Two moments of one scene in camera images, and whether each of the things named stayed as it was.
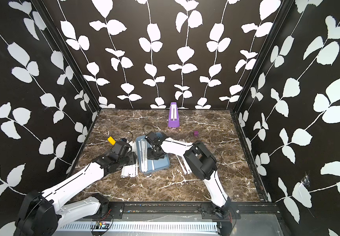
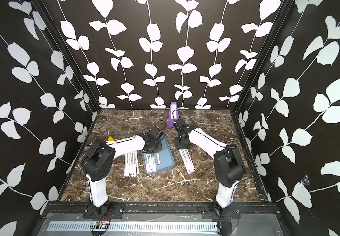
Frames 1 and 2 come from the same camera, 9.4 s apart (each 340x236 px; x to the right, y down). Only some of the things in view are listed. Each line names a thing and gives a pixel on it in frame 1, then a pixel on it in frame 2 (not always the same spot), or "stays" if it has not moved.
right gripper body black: x=152 y=155 -> x=180 y=144
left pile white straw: x=130 y=170 stays
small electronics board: x=101 y=225 stays
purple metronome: x=173 y=121 stays
